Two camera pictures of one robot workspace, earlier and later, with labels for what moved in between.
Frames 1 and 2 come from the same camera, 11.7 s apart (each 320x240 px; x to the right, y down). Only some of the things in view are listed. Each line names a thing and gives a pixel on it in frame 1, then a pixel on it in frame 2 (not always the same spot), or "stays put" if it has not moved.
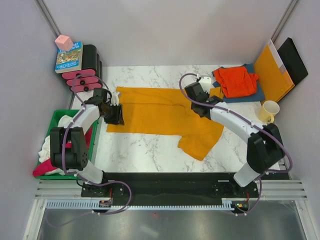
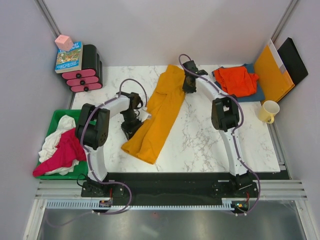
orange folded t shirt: x=236 y=81 stays put
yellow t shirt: x=167 y=112 → x=164 y=102
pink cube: x=64 y=43 stays put
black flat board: x=293 y=61 stays put
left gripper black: x=118 y=118 → x=129 y=131
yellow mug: x=268 y=109 stays put
